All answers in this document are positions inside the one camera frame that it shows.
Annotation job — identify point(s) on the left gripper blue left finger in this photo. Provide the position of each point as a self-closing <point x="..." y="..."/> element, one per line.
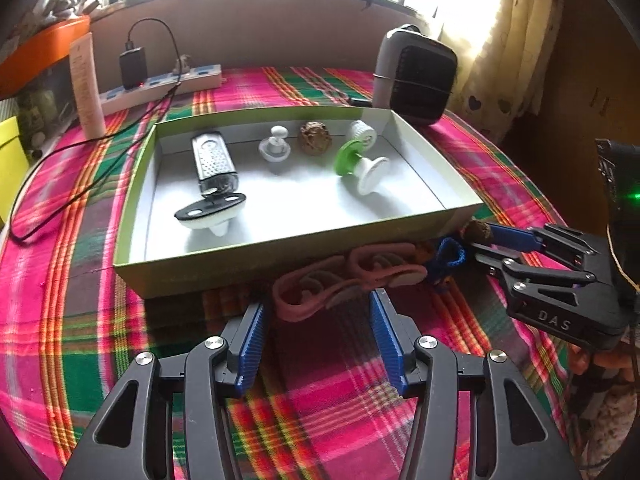
<point x="245" y="336"/>

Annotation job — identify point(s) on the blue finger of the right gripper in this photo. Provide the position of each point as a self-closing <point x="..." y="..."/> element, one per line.
<point x="513" y="238"/>
<point x="493" y="259"/>

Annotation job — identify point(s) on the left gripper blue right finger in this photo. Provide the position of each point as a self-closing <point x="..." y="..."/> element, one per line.
<point x="397" y="336"/>

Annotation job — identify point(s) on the brown walnut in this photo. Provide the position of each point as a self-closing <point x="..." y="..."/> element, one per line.
<point x="477" y="232"/>
<point x="314" y="138"/>

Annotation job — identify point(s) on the black disc with white pads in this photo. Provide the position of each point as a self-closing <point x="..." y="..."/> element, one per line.
<point x="213" y="213"/>

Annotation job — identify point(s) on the metal grater box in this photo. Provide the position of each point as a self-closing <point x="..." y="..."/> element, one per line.
<point x="216" y="171"/>

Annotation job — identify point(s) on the green white spool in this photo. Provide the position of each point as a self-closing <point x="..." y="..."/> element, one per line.
<point x="350" y="161"/>

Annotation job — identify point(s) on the white round jar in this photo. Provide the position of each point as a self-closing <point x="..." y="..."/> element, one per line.
<point x="363" y="133"/>

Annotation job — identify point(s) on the small white knob gadget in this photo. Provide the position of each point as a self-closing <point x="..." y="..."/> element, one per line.
<point x="275" y="148"/>

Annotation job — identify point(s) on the green white shallow box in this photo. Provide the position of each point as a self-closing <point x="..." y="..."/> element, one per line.
<point x="293" y="212"/>

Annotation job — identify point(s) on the cream heart curtain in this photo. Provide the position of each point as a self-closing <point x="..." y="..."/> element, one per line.
<point x="503" y="49"/>

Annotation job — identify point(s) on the grey portable fan heater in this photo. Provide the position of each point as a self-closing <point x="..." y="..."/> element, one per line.
<point x="414" y="75"/>

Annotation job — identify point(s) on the white power strip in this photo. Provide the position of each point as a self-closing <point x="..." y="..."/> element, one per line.
<point x="196" y="79"/>

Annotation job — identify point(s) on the yellow box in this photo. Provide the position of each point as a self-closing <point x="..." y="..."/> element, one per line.
<point x="13" y="165"/>

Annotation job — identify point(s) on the pink cosmetic tube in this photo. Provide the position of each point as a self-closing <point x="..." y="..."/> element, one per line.
<point x="85" y="88"/>

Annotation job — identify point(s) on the orange box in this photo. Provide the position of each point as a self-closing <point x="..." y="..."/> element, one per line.
<point x="38" y="53"/>

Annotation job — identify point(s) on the black camera box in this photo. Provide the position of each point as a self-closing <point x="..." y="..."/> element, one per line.
<point x="618" y="164"/>

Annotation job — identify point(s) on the black charger with cable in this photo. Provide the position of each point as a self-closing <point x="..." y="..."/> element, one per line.
<point x="133" y="70"/>

